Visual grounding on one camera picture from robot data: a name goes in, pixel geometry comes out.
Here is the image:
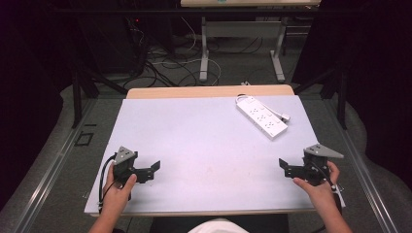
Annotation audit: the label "wooden table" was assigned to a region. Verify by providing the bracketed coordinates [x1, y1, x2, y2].
[125, 83, 295, 100]

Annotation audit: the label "person's left hand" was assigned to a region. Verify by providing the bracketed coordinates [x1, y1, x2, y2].
[102, 163, 138, 216]

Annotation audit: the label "white table mat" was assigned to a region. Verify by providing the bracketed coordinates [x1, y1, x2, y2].
[84, 94, 347, 217]

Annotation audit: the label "aluminium floor rail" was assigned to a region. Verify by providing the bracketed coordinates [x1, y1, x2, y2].
[12, 98, 98, 233]
[324, 96, 401, 233]

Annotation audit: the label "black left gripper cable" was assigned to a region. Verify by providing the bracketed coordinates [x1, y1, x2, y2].
[97, 153, 121, 215]

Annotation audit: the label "black metal stand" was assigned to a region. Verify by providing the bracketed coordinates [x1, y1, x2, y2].
[71, 62, 129, 129]
[292, 62, 350, 131]

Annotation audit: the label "tangle of floor cables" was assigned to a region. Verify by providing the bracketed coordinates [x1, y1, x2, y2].
[122, 16, 264, 88]

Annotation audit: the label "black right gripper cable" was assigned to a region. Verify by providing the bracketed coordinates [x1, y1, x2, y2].
[310, 160, 345, 216]

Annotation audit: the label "black floor hatch frame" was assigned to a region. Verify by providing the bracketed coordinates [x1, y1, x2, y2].
[74, 131, 95, 148]

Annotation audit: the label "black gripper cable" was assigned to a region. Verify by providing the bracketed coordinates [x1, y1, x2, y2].
[97, 153, 121, 215]
[310, 160, 345, 216]

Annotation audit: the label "dark computer equipment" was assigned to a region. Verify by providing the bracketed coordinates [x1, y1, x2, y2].
[76, 14, 149, 76]

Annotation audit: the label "white desk with metal legs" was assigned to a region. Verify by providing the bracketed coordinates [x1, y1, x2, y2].
[180, 0, 323, 83]

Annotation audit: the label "person's dark pants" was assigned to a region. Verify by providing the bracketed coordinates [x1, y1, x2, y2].
[149, 213, 291, 233]

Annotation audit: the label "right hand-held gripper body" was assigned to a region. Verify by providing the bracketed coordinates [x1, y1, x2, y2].
[301, 143, 345, 187]

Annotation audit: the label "person's right hand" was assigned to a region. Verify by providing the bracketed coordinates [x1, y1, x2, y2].
[292, 160, 341, 210]

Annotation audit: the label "white power strip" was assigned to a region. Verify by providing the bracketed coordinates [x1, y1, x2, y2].
[235, 95, 289, 141]

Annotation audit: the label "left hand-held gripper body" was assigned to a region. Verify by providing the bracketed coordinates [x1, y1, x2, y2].
[112, 146, 145, 192]

